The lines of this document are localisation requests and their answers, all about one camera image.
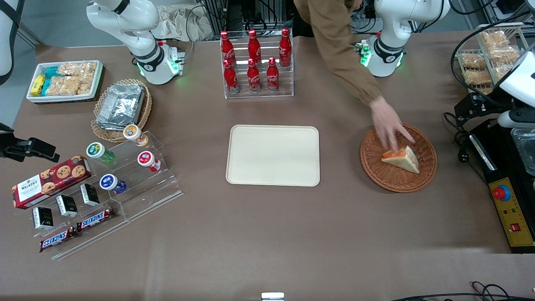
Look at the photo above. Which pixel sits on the clear acrylic bottle rack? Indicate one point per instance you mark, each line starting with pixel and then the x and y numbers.
pixel 259 95

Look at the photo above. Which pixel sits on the red cola bottle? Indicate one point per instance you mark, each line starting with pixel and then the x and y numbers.
pixel 227 48
pixel 230 79
pixel 254 46
pixel 253 78
pixel 285 48
pixel 272 77

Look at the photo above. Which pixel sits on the yellow snack pack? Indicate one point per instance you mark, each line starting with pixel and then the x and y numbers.
pixel 37 85

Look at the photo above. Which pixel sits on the triangular white bread sandwich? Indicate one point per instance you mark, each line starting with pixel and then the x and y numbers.
pixel 405 161

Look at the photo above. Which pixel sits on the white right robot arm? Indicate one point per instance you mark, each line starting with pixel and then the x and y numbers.
pixel 144 62

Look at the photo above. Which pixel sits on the small white metal object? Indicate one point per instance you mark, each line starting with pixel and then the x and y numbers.
pixel 272 297

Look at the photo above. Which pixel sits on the red Walkers cookie box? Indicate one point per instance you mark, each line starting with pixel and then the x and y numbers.
pixel 50 182

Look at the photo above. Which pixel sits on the bare person hand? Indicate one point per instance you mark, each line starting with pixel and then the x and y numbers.
pixel 386 121

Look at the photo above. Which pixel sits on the green lid small bottle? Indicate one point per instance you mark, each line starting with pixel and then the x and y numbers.
pixel 99 151

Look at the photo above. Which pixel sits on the clear bag rice crackers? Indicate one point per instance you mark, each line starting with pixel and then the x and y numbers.
pixel 62 85
pixel 85 85
pixel 77 69

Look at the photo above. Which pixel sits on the cream plastic tray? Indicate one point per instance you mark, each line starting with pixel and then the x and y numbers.
pixel 273 155

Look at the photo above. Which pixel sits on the small black box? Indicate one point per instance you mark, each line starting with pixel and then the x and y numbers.
pixel 67 205
pixel 42 217
pixel 90 195

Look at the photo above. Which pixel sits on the clear acrylic stepped bottle stand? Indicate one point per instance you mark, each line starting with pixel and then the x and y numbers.
pixel 146 192

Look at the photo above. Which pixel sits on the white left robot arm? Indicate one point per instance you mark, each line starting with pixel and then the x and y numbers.
pixel 388 25

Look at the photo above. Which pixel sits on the white rectangular snack bin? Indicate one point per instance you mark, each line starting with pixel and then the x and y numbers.
pixel 98 79

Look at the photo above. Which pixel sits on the stack of foil trays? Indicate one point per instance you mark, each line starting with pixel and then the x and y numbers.
pixel 121 106

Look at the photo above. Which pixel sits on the teal snack pack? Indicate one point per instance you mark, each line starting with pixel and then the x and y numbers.
pixel 52 72
pixel 46 88

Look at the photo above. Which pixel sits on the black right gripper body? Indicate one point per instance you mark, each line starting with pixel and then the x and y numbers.
pixel 12 148

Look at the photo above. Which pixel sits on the Snickers chocolate bar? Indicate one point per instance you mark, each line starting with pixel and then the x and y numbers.
pixel 96 218
pixel 58 239

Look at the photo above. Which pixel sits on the light woven wicker basket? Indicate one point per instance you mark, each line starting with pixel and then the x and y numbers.
pixel 144 113

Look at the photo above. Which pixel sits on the clear plastic container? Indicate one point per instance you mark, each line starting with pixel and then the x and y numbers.
pixel 524 150

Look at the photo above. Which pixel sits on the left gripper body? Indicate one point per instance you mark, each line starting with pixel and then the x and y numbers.
pixel 480 103

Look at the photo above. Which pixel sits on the crumpled beige paper bag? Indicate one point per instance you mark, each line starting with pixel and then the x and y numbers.
pixel 184 23

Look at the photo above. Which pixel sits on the forearm in brown sleeve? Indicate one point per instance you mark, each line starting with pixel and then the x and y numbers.
pixel 334 42

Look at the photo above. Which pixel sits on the blue lid small bottle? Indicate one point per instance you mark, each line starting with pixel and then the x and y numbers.
pixel 112 183

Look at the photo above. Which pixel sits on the orange lid small bottle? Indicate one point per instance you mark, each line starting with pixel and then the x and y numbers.
pixel 134 133

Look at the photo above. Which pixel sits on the clear acrylic stepped snack stand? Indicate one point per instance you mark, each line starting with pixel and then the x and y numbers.
pixel 90 238

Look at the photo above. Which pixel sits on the round brown wicker basket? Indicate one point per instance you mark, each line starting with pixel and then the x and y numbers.
pixel 397 179

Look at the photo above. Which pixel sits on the black yellow control box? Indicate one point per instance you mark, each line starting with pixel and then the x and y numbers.
pixel 512 217

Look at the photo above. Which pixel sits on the red emergency stop button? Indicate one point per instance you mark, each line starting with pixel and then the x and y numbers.
pixel 500 193

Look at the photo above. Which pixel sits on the red lid small bottle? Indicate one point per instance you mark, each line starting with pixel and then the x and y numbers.
pixel 148 160

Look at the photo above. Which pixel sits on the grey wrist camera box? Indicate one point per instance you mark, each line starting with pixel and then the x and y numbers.
pixel 512 119

